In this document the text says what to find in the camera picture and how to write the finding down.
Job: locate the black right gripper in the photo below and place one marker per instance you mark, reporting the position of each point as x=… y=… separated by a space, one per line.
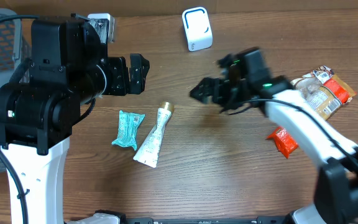
x=219 y=84

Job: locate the white barcode scanner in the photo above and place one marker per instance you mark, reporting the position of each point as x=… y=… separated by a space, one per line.
x=197 y=28

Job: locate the white tube with gold cap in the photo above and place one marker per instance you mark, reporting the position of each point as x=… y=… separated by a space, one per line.
x=148 y=153

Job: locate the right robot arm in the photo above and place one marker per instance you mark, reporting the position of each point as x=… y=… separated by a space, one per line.
x=248 y=81

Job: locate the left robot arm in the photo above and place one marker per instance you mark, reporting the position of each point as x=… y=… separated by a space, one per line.
x=41 y=103

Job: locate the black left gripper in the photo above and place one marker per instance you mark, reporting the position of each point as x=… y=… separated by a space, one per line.
x=133 y=78

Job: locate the orange spaghetti package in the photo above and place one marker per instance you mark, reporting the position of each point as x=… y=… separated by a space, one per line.
x=326 y=100

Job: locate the beige resealable pouch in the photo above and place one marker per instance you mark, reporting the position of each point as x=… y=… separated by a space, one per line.
x=310 y=82

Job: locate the teal snack bar wrapper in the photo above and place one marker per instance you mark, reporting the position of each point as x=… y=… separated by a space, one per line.
x=127 y=129

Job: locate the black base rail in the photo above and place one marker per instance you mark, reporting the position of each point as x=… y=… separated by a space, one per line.
x=258 y=220

